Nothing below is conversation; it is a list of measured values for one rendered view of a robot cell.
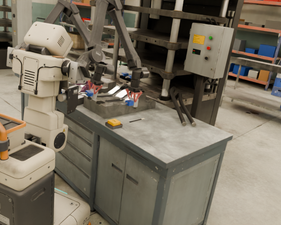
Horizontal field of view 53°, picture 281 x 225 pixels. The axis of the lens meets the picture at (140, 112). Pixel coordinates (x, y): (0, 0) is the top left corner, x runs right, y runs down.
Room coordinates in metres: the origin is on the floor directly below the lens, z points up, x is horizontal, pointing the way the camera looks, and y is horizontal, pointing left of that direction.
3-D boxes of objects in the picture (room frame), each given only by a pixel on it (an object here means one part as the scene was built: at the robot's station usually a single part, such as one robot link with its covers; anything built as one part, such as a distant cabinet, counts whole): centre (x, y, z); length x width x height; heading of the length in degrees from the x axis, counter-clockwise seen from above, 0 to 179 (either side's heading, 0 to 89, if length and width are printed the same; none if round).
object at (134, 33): (3.07, -0.04, 1.20); 1.29 x 0.83 x 0.19; 46
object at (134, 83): (1.79, 0.06, 1.06); 0.10 x 0.07 x 0.07; 46
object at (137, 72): (1.79, 0.06, 1.12); 0.07 x 0.06 x 0.07; 139
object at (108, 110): (2.03, 0.16, 0.87); 0.50 x 0.26 x 0.14; 136
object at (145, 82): (2.98, 0.00, 0.87); 0.50 x 0.27 x 0.17; 136
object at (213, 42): (2.39, -0.48, 0.74); 0.31 x 0.22 x 1.47; 46
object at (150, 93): (3.07, -0.02, 0.76); 1.30 x 0.84 x 0.07; 46
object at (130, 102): (1.76, 0.09, 0.93); 0.13 x 0.05 x 0.05; 136
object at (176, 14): (3.06, -0.03, 1.45); 1.29 x 0.82 x 0.19; 46
